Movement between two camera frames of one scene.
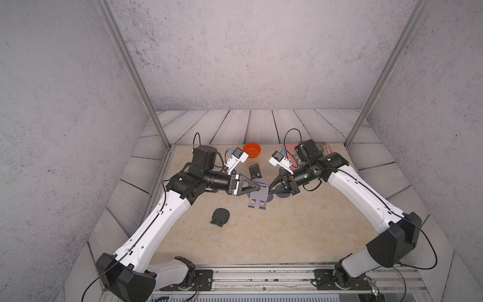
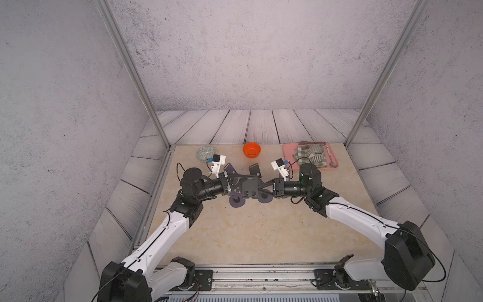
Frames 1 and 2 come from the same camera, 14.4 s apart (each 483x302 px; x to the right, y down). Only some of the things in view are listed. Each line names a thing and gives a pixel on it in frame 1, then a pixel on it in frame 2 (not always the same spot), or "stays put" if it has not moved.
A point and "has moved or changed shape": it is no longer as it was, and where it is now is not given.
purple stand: (259, 197) -> (236, 200)
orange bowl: (253, 149) stays put
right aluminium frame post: (388, 70) stays put
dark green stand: (220, 216) has moved or changed shape
